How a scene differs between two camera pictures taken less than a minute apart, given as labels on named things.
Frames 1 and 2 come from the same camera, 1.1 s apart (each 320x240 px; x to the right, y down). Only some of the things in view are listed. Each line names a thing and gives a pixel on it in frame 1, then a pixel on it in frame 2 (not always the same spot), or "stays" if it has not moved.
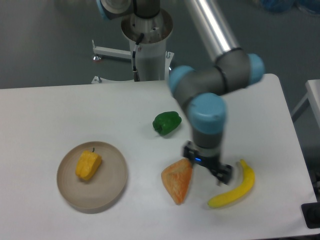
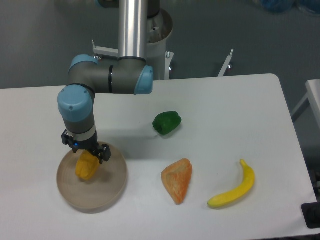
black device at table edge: [311, 213] stays
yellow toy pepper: [88, 163] stays
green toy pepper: [164, 123] stays
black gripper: [223, 172] to [103, 152]
